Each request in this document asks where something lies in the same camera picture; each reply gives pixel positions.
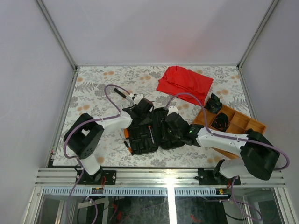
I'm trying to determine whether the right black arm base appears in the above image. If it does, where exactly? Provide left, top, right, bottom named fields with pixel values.
left=194, top=159, right=241, bottom=186

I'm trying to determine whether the large orange handled screwdriver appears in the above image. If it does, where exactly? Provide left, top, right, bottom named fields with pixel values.
left=148, top=125, right=155, bottom=144

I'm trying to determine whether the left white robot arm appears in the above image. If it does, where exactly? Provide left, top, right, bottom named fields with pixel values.
left=64, top=98, right=153, bottom=184

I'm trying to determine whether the black handled hammer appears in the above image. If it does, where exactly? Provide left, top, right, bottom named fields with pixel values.
left=114, top=88, right=133, bottom=103

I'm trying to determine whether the aluminium front rail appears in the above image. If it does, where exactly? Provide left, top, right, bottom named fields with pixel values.
left=35, top=168, right=286, bottom=197

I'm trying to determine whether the wooden compartment tray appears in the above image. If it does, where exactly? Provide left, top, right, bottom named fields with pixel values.
left=192, top=97, right=267, bottom=159

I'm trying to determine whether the small orange black screwdriver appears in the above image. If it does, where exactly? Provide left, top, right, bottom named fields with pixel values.
left=123, top=141, right=134, bottom=156

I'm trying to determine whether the black plastic tool case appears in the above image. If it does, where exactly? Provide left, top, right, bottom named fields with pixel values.
left=126, top=107, right=185, bottom=155

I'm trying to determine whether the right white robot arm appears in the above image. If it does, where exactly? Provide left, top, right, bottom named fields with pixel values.
left=165, top=112, right=280, bottom=184

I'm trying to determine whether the red folded cloth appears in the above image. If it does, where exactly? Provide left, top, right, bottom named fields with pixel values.
left=157, top=66, right=213, bottom=105

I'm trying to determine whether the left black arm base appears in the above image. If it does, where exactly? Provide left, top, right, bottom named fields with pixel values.
left=78, top=168, right=117, bottom=186

